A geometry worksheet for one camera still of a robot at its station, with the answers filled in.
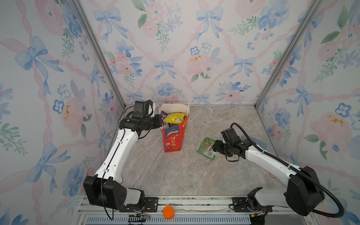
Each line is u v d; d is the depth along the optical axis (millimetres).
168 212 650
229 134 664
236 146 619
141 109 575
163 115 822
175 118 812
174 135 809
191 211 730
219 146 767
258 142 967
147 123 629
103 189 383
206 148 949
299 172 428
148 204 733
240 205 731
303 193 409
